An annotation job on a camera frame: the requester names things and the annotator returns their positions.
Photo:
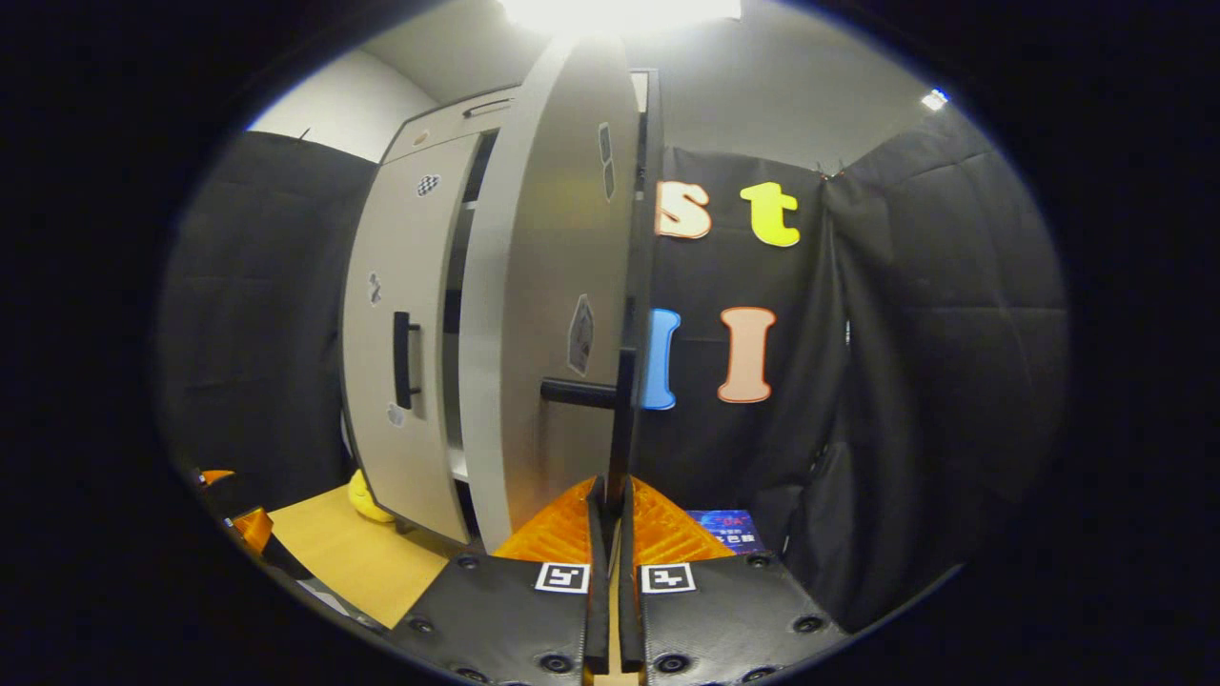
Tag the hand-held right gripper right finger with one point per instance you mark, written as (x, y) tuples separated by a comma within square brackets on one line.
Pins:
[(724, 615)]

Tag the small twin ceiling light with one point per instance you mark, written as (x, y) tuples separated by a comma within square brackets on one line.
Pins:
[(934, 98)]

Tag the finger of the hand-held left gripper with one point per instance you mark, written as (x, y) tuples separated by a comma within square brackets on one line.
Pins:
[(217, 476), (255, 529)]

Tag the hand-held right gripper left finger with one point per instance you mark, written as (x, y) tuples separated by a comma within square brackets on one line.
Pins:
[(515, 619)]

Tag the grey shoe cabinet door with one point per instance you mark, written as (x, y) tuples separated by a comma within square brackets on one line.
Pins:
[(410, 248), (543, 238)]

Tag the grey double-door shoe cabinet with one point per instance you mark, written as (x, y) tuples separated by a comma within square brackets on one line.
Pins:
[(438, 129)]

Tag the large ceiling light panel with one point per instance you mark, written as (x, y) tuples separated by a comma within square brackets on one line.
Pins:
[(620, 14)]

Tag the black backdrop cloth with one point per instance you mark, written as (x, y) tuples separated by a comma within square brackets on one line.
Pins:
[(934, 362)]

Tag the yellow plush toy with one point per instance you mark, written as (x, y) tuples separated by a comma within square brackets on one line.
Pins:
[(365, 500)]

